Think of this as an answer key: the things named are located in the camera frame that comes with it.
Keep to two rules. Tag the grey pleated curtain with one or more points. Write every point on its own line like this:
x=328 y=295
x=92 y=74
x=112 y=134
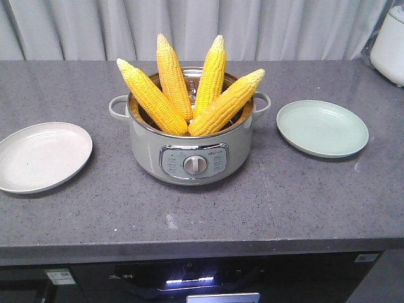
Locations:
x=253 y=30

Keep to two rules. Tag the white rice cooker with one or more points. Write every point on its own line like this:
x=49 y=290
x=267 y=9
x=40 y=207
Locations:
x=387 y=52

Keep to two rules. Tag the white round plate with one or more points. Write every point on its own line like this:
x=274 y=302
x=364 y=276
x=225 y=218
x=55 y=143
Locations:
x=43 y=156

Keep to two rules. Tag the black under-counter appliance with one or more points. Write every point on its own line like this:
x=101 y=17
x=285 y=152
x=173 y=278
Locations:
x=311 y=277

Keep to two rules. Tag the yellow corn cob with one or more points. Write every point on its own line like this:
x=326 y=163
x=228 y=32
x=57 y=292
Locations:
x=152 y=99
x=212 y=77
x=226 y=105
x=172 y=78

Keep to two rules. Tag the green electric cooking pot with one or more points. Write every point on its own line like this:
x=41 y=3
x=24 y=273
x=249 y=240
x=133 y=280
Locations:
x=190 y=160

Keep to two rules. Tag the green round plate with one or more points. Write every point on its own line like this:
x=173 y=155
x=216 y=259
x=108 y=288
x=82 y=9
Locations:
x=322 y=129

